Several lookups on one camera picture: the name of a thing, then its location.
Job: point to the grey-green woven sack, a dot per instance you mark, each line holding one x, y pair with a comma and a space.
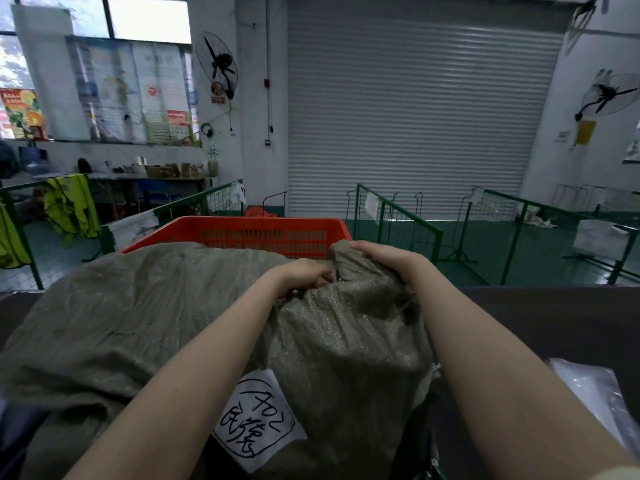
150, 319

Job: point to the clear plastic bag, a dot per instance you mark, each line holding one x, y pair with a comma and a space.
597, 394

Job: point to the person's right hand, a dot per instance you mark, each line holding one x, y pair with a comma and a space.
387, 257

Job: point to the white paper sign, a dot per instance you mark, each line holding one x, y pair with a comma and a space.
476, 194
371, 205
600, 238

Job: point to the black floor stand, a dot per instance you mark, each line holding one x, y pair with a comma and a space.
457, 234

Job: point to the yellow safety vest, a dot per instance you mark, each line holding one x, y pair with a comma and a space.
11, 242
70, 204

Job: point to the person's left hand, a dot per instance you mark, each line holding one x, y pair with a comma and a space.
300, 275

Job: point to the grey roller shutter door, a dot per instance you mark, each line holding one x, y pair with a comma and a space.
425, 109

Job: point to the colourful fruit poster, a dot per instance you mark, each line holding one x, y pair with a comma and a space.
22, 114

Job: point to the red plastic crate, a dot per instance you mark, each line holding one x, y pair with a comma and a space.
250, 233

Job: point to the person's right forearm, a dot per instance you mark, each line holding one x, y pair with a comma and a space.
500, 379

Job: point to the person's right fingers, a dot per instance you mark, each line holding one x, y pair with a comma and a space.
367, 248

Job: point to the black wall fan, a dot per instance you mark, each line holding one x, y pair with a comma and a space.
607, 97
218, 62

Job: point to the person's left forearm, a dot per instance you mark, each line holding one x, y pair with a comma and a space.
200, 379

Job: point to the cluttered work table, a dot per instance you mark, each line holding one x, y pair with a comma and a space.
150, 174

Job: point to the yellow wall notice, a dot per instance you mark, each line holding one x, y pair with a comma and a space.
585, 133

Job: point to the person's left fingers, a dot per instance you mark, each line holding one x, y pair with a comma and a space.
317, 280

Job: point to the white handwritten paper label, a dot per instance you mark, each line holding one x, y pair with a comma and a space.
260, 422

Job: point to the wall notice board posters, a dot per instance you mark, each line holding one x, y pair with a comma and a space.
132, 89

